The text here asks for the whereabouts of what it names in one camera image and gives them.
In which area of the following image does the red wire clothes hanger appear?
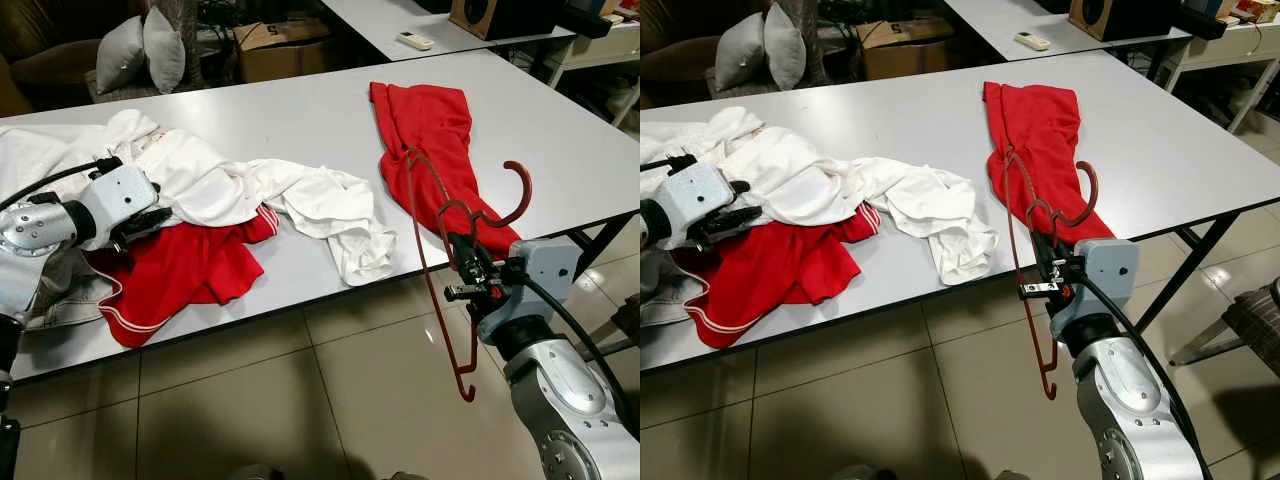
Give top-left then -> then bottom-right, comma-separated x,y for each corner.
1003,148 -> 1099,401
403,148 -> 534,403

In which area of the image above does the white shirt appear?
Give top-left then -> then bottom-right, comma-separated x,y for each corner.
860,157 -> 1001,286
245,160 -> 401,288

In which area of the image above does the plain red garment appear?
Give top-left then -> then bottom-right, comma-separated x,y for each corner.
983,82 -> 1116,246
368,82 -> 523,256

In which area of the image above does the red garment with white stripes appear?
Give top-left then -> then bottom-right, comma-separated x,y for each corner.
672,203 -> 881,349
85,205 -> 283,349

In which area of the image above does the white jacket with red print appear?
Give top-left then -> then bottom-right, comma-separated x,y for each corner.
640,105 -> 876,226
0,108 -> 266,231

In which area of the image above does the brown sofa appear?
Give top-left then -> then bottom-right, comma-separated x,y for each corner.
640,0 -> 751,111
0,0 -> 136,116

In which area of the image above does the grey pillow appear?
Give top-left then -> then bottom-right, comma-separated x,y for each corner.
142,7 -> 188,93
763,3 -> 809,91
95,15 -> 147,96
714,12 -> 769,93

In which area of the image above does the chair with checkered cushion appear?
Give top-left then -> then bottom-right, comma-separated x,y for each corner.
1168,280 -> 1280,367

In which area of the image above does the cream desk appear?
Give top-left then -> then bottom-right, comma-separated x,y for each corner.
545,18 -> 640,131
1165,15 -> 1280,136

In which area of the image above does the brown cardboard box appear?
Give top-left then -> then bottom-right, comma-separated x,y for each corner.
858,18 -> 951,81
233,18 -> 336,83

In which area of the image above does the brown wooden speaker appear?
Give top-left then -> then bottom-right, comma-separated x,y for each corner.
449,0 -> 563,42
1068,0 -> 1181,41

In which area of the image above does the black long device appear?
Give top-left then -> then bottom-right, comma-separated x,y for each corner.
1175,0 -> 1229,41
556,0 -> 613,40

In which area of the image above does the white office table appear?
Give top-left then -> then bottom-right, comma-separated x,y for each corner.
940,0 -> 1196,61
320,0 -> 579,63

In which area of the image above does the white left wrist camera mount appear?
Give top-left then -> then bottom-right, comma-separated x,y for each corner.
85,165 -> 161,246
662,162 -> 746,246

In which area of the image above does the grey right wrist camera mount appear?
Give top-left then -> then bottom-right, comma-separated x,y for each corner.
1048,238 -> 1141,341
478,238 -> 583,343

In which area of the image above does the black table leg frame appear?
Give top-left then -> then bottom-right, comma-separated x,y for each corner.
1135,210 -> 1246,336

